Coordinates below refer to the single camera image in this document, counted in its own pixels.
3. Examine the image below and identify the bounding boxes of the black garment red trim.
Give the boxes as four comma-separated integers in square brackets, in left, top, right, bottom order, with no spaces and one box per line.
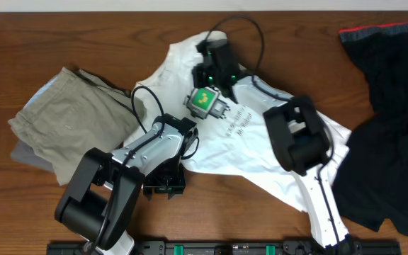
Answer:
[333,23,408,236]

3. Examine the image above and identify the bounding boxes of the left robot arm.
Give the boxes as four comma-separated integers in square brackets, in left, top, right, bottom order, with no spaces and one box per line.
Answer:
[55,114,198,254]

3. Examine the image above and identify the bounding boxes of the folded grey garment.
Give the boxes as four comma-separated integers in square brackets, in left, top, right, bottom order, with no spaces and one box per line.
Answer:
[10,140,54,173]

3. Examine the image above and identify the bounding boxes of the folded khaki trousers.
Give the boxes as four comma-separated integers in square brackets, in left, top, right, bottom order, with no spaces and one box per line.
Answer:
[8,68,146,185]

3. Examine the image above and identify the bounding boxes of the white printed t-shirt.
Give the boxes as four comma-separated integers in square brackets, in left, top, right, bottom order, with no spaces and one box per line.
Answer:
[123,30,353,213]

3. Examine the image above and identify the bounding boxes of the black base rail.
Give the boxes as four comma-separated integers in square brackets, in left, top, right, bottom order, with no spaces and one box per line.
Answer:
[46,239,402,255]

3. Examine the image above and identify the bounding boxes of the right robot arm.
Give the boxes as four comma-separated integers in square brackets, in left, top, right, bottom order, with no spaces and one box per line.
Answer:
[192,39,357,254]

